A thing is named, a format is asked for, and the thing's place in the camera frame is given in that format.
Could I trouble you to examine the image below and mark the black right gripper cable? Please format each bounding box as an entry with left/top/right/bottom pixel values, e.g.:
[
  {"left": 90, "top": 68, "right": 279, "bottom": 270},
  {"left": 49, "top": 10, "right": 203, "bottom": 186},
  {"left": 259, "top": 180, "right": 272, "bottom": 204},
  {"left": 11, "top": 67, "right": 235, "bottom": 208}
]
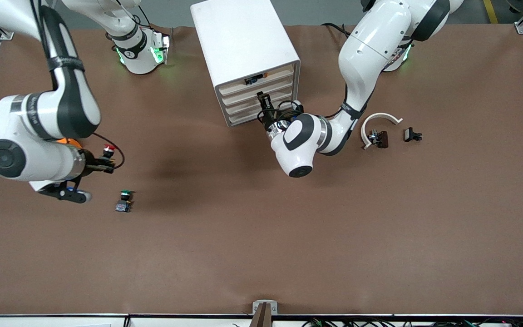
[{"left": 91, "top": 132, "right": 126, "bottom": 171}]

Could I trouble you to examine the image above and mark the grey metal bracket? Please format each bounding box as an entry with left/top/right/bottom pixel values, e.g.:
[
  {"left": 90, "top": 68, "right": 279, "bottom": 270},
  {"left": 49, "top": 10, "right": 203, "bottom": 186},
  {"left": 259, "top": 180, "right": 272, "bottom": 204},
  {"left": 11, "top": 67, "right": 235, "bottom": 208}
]
[{"left": 252, "top": 300, "right": 278, "bottom": 327}]

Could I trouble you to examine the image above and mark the green push button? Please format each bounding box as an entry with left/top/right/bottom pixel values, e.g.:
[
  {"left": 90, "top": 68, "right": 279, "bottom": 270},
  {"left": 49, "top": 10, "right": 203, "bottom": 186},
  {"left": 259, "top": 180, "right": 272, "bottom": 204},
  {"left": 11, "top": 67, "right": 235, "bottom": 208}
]
[{"left": 115, "top": 190, "right": 135, "bottom": 213}]

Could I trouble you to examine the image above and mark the white curved plastic part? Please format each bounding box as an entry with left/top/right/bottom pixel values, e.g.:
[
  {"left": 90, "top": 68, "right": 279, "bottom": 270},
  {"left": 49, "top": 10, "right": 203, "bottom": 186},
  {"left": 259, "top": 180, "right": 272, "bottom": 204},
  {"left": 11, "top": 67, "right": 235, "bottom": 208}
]
[{"left": 360, "top": 113, "right": 403, "bottom": 150}]

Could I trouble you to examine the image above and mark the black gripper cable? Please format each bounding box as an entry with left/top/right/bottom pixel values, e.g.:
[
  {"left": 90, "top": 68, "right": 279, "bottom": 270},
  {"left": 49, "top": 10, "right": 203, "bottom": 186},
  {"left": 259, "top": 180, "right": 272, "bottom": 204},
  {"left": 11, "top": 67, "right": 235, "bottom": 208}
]
[
  {"left": 91, "top": 132, "right": 126, "bottom": 171},
  {"left": 273, "top": 99, "right": 357, "bottom": 126}
]

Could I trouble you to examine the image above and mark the black arm base cable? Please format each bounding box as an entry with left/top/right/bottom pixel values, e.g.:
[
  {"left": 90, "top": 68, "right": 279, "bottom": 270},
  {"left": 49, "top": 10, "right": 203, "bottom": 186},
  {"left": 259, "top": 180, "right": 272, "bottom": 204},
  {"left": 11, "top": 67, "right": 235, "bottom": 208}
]
[{"left": 321, "top": 23, "right": 350, "bottom": 37}]

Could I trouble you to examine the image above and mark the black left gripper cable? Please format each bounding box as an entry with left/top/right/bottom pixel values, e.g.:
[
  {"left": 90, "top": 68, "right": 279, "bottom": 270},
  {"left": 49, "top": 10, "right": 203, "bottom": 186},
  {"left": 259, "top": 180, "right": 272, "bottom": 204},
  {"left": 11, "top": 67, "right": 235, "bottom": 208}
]
[{"left": 273, "top": 99, "right": 357, "bottom": 126}]

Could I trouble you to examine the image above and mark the dark brown small component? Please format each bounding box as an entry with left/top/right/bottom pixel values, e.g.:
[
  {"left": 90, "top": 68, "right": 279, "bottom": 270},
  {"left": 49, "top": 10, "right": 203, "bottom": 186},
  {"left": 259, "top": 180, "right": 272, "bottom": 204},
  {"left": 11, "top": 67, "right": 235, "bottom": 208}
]
[{"left": 369, "top": 130, "right": 389, "bottom": 149}]

